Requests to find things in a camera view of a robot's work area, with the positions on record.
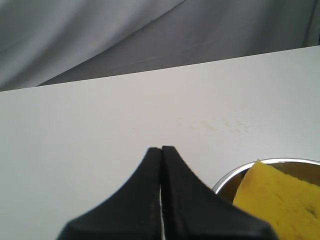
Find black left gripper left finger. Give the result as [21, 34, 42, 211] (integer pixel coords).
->
[58, 147, 162, 240]

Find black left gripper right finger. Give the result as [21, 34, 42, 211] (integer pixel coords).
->
[160, 146, 278, 240]

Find yellow sponge block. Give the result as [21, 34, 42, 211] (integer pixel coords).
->
[232, 161, 320, 240]

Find round stainless steel pan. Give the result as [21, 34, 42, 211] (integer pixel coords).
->
[212, 158, 320, 202]

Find grey backdrop cloth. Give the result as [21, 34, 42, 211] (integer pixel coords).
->
[0, 0, 320, 91]

